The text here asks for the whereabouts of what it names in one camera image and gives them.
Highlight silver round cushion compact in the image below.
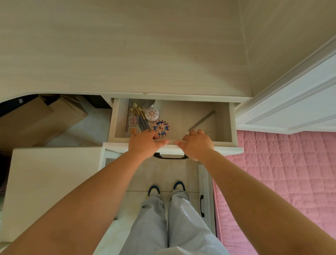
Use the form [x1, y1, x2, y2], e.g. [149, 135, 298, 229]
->
[138, 99, 156, 109]

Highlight pink blue patterned compact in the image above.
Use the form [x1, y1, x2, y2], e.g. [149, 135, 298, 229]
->
[152, 119, 170, 138]

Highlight light grey trousers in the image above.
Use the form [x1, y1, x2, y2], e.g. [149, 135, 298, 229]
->
[119, 190, 230, 255]

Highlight white wardrobe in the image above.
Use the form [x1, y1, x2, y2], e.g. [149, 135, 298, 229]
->
[235, 35, 336, 135]

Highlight brown cardboard box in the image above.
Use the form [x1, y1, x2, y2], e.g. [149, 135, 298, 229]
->
[0, 95, 89, 156]

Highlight person's right hand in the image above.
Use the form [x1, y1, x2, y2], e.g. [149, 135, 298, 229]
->
[174, 129, 215, 162]

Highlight white chair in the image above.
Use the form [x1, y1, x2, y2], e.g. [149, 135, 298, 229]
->
[0, 146, 105, 243]

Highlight grey pen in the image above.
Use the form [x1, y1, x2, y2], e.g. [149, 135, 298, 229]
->
[188, 110, 216, 132]

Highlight white bed drawer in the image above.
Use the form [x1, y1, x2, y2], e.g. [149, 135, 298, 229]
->
[198, 164, 217, 236]

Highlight white floral round compact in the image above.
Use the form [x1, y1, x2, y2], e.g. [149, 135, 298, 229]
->
[145, 107, 160, 122]

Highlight light wooden table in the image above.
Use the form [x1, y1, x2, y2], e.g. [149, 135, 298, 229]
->
[0, 0, 254, 103]

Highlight person's left hand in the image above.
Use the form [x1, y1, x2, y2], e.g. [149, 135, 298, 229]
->
[128, 129, 170, 160]

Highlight person's left forearm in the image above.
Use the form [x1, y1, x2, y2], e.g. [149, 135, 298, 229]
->
[0, 151, 149, 255]

